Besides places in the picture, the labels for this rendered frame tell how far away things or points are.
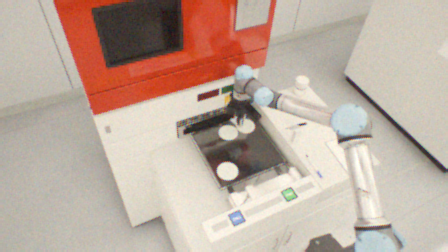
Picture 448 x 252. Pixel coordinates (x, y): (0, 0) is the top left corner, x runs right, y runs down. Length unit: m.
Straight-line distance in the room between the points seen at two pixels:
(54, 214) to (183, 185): 1.27
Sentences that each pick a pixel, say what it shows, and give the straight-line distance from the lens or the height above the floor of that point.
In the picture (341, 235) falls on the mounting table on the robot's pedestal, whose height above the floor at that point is 0.82.
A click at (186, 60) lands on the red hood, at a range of 1.40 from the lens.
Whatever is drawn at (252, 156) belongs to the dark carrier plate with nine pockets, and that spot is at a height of 0.90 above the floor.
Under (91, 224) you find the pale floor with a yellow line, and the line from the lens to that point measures 2.59.
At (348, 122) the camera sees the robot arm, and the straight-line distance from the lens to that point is 1.21.
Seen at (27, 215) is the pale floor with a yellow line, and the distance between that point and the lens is 2.78.
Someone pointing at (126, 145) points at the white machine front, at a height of 0.92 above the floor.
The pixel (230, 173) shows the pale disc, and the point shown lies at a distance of 1.61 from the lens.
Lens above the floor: 2.25
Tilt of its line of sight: 49 degrees down
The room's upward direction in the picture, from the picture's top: 5 degrees clockwise
